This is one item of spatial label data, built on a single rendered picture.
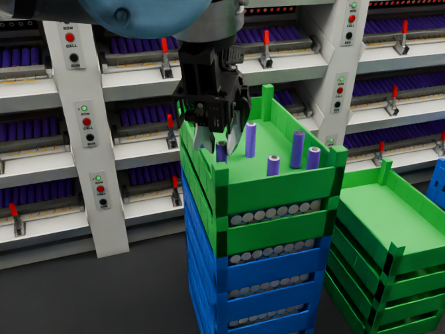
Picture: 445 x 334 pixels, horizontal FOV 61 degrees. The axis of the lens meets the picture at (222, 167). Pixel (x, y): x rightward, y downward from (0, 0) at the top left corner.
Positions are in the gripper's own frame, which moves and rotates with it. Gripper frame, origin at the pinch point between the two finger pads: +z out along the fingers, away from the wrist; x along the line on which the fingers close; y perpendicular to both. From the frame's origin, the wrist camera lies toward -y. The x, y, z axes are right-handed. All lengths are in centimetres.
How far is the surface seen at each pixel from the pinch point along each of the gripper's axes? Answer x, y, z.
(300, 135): 11.9, -5.3, 1.0
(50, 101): -45.6, -17.9, 9.7
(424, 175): 59, -72, 72
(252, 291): 7.1, 12.1, 22.7
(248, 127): 3.0, -6.9, 1.9
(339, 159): 17.9, 0.8, -0.5
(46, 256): -57, -2, 55
